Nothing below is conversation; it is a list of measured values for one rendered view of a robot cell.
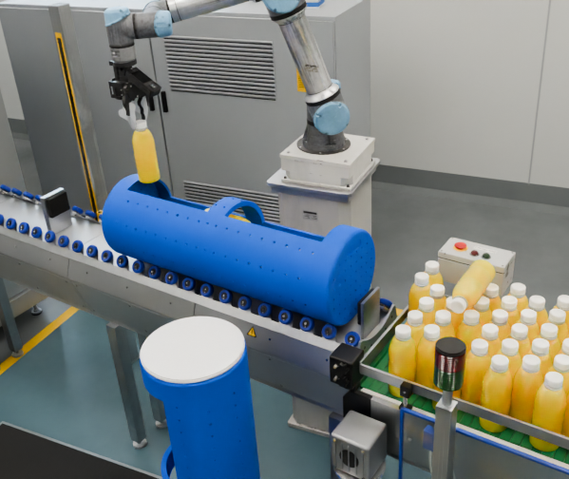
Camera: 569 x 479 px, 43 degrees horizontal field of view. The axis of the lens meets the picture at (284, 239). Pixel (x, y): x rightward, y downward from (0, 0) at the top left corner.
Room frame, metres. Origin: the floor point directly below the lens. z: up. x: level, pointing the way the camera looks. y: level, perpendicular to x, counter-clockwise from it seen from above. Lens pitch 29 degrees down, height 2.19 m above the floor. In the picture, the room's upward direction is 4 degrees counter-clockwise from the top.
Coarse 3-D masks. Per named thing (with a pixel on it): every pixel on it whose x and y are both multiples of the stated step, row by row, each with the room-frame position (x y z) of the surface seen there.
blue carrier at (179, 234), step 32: (128, 192) 2.14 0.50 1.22; (160, 192) 2.33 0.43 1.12; (128, 224) 2.06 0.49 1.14; (160, 224) 1.99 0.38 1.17; (192, 224) 1.94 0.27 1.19; (224, 224) 1.89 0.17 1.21; (256, 224) 1.85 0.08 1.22; (128, 256) 2.11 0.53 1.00; (160, 256) 1.98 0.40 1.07; (192, 256) 1.89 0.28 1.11; (224, 256) 1.83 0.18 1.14; (256, 256) 1.77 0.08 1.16; (288, 256) 1.73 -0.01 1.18; (320, 256) 1.68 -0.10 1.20; (352, 256) 1.73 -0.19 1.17; (224, 288) 1.88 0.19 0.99; (256, 288) 1.76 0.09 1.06; (288, 288) 1.69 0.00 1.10; (320, 288) 1.63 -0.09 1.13; (352, 288) 1.73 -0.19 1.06
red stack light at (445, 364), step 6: (438, 354) 1.17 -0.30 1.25; (462, 354) 1.16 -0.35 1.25; (438, 360) 1.17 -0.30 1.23; (444, 360) 1.16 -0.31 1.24; (450, 360) 1.16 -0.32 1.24; (456, 360) 1.16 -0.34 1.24; (462, 360) 1.16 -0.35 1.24; (438, 366) 1.17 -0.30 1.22; (444, 366) 1.16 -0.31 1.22; (450, 366) 1.16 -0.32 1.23; (456, 366) 1.16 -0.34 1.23; (462, 366) 1.16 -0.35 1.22; (450, 372) 1.16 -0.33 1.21; (456, 372) 1.16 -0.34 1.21
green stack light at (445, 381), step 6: (438, 372) 1.17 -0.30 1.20; (444, 372) 1.16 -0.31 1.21; (462, 372) 1.16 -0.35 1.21; (438, 378) 1.17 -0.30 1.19; (444, 378) 1.16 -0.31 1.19; (450, 378) 1.16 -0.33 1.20; (456, 378) 1.16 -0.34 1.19; (462, 378) 1.16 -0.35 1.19; (438, 384) 1.17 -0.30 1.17; (444, 384) 1.16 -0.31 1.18; (450, 384) 1.15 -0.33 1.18; (456, 384) 1.16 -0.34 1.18; (462, 384) 1.16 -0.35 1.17; (444, 390) 1.16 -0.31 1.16; (450, 390) 1.15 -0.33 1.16; (456, 390) 1.16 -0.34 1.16
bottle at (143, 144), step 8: (144, 128) 2.17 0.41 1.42; (136, 136) 2.15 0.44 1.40; (144, 136) 2.15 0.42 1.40; (152, 136) 2.18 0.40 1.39; (136, 144) 2.15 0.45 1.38; (144, 144) 2.15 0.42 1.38; (152, 144) 2.16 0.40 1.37; (136, 152) 2.15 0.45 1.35; (144, 152) 2.14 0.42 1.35; (152, 152) 2.16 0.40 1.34; (136, 160) 2.16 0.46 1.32; (144, 160) 2.14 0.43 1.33; (152, 160) 2.15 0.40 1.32; (144, 168) 2.14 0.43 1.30; (152, 168) 2.15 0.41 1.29; (144, 176) 2.14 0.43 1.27; (152, 176) 2.15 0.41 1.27; (160, 176) 2.18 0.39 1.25
